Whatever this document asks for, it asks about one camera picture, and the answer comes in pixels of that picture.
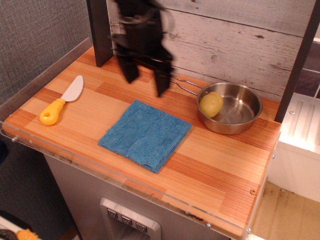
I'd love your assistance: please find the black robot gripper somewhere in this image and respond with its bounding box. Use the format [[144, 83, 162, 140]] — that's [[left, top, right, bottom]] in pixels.
[[112, 9, 173, 97]]

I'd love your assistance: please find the yellow potato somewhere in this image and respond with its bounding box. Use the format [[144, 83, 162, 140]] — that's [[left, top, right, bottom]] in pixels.
[[199, 91, 224, 118]]

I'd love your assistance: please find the stainless steel pot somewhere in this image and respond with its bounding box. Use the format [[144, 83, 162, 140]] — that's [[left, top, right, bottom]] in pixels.
[[171, 77, 263, 135]]

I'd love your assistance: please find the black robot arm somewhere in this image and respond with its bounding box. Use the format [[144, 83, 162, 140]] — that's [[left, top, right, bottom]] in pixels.
[[111, 0, 173, 97]]

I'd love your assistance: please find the blue folded cloth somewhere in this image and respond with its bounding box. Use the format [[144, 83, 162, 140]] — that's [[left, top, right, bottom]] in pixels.
[[98, 100, 192, 173]]

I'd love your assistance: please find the grey toy kitchen cabinet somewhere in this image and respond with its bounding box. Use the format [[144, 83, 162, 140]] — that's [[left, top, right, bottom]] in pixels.
[[45, 156, 227, 240]]

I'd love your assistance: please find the silver dispenser button panel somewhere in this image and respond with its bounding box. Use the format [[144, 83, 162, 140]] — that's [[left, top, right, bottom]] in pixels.
[[99, 197, 162, 240]]

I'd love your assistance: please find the white cabinet at right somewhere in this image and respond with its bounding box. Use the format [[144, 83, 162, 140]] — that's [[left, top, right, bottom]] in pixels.
[[267, 93, 320, 202]]

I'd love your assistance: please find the orange fuzzy object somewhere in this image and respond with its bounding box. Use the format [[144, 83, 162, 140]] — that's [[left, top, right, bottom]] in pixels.
[[16, 229, 40, 240]]

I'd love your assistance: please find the yellow handled toy knife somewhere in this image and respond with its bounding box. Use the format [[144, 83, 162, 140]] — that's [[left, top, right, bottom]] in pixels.
[[39, 75, 84, 126]]

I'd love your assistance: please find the dark right vertical post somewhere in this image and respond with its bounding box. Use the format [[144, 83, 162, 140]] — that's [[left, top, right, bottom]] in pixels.
[[274, 0, 320, 123]]

